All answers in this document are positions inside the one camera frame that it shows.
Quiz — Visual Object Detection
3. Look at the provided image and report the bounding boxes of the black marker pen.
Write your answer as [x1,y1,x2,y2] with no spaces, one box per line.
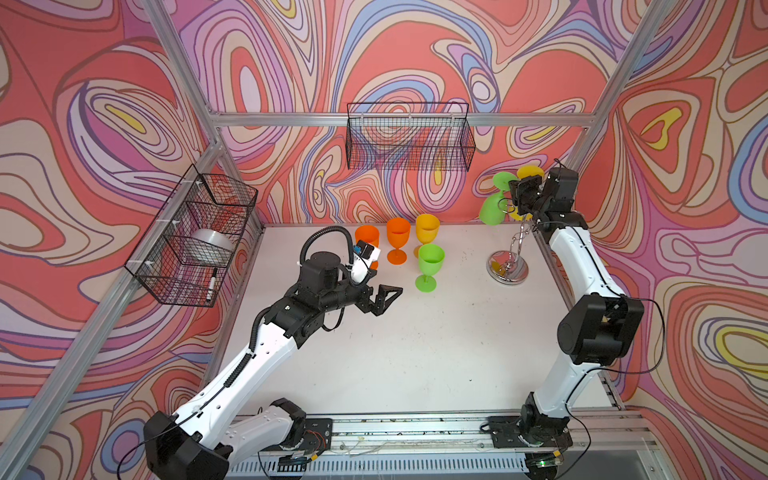
[206,268,218,303]

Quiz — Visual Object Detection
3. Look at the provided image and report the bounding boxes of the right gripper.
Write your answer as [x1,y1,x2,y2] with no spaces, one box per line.
[508,173,549,216]

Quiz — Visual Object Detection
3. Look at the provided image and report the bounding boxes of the yellow wine glass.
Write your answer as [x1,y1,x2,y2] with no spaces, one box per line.
[512,165,544,220]
[414,214,440,256]

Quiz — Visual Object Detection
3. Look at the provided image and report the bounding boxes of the chrome wine glass rack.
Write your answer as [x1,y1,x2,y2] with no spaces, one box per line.
[487,220,529,285]

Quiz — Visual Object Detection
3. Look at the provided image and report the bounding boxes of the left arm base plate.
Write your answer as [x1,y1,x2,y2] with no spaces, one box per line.
[249,417,334,454]

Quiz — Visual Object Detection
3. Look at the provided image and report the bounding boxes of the orange wine glass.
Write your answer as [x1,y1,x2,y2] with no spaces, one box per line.
[386,218,411,265]
[355,225,381,270]

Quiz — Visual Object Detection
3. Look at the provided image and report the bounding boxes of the silver tape roll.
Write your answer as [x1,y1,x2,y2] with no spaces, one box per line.
[184,229,235,267]

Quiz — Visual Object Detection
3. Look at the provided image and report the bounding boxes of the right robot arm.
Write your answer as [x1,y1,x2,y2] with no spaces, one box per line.
[510,166,645,446]

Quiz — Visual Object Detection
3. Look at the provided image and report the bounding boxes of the back black wire basket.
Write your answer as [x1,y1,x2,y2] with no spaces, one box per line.
[345,100,476,172]

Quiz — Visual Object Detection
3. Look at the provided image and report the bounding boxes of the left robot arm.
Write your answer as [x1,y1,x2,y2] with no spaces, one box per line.
[143,226,403,479]

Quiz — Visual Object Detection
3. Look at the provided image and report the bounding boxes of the green wine glass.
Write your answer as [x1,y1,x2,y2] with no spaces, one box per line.
[478,172,518,226]
[415,244,445,293]

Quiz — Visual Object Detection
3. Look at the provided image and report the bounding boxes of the left black wire basket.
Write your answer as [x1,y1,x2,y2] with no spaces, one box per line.
[124,166,258,308]

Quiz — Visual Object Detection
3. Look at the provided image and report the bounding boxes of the black wire basket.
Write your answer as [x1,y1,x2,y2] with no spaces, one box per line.
[124,166,258,308]
[345,100,476,172]

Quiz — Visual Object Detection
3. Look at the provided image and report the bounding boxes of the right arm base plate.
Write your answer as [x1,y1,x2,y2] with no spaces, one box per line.
[481,416,573,449]

